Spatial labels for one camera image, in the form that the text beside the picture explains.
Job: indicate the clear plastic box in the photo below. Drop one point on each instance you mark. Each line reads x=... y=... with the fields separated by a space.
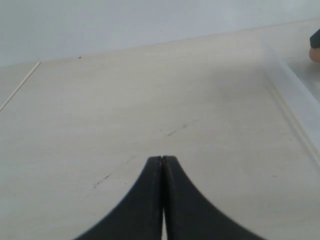
x=302 y=104

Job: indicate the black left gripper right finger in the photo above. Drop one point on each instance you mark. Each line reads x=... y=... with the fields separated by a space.
x=189 y=215

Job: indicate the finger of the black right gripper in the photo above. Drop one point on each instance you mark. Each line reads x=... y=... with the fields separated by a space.
x=315 y=40

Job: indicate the brown egg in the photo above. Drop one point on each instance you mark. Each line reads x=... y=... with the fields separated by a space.
x=314 y=54

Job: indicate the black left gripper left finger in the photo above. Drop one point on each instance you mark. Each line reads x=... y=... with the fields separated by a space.
x=139 y=215

